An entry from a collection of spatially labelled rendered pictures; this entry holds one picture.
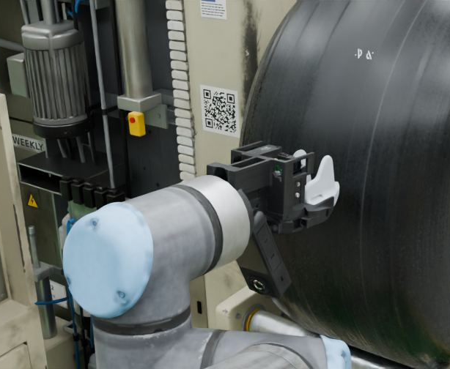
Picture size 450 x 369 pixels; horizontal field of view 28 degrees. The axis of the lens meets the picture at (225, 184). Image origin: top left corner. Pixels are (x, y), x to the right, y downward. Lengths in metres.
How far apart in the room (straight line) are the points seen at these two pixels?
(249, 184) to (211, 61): 0.53
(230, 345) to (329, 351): 0.09
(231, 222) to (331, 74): 0.31
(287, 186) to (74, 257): 0.24
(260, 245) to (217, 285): 0.64
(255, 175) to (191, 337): 0.18
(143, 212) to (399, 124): 0.36
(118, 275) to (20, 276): 0.80
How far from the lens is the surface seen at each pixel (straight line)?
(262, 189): 0.93
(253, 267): 0.97
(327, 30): 1.14
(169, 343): 0.82
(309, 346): 0.80
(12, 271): 1.58
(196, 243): 0.82
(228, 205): 0.86
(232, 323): 1.42
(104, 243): 0.78
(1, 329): 1.56
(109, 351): 0.83
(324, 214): 0.98
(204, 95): 1.44
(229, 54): 1.38
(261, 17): 1.37
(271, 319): 1.43
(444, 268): 1.10
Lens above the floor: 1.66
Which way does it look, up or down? 23 degrees down
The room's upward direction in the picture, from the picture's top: 4 degrees counter-clockwise
